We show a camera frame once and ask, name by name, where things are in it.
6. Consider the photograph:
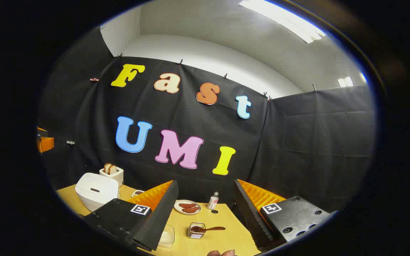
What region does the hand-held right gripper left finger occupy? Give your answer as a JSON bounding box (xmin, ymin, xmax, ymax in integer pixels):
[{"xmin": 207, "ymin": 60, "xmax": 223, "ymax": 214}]
[{"xmin": 83, "ymin": 180, "xmax": 179, "ymax": 252}]

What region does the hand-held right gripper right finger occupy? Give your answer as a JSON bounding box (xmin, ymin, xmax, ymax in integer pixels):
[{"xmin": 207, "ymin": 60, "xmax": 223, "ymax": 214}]
[{"xmin": 232, "ymin": 179, "xmax": 337, "ymax": 251}]

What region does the metal wire chopstick holder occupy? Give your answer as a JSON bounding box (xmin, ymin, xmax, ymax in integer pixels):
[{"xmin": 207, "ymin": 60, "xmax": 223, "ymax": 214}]
[{"xmin": 187, "ymin": 222, "xmax": 206, "ymax": 239}]

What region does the dark wooden spoon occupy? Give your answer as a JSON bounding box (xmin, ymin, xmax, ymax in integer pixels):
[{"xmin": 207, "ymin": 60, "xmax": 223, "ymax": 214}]
[{"xmin": 190, "ymin": 226, "xmax": 226, "ymax": 234}]

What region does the white rice cooker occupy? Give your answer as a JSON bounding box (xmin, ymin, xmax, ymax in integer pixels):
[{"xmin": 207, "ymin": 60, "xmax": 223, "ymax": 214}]
[{"xmin": 75, "ymin": 173, "xmax": 119, "ymax": 212}]

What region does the white round plate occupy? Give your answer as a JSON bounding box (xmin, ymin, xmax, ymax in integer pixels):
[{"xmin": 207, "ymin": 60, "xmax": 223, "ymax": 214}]
[{"xmin": 174, "ymin": 199, "xmax": 202, "ymax": 215}]

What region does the clear glass tray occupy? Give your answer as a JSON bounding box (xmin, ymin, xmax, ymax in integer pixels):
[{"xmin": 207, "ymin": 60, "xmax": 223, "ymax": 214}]
[{"xmin": 157, "ymin": 224, "xmax": 175, "ymax": 248}]

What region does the clear bottle pink label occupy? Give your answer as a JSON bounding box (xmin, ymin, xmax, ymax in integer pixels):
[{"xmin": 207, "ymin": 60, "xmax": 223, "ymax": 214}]
[{"xmin": 207, "ymin": 192, "xmax": 220, "ymax": 210}]

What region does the white toaster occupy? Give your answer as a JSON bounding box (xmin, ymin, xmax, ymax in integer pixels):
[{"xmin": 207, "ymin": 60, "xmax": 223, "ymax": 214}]
[{"xmin": 99, "ymin": 164, "xmax": 124, "ymax": 187}]

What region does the black backdrop cloth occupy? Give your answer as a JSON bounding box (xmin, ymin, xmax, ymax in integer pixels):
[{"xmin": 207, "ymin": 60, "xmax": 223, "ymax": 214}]
[{"xmin": 38, "ymin": 27, "xmax": 376, "ymax": 214}]

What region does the long ceiling light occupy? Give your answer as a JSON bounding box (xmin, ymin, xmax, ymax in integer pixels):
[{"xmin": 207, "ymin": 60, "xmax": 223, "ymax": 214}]
[{"xmin": 239, "ymin": 0, "xmax": 326, "ymax": 44}]

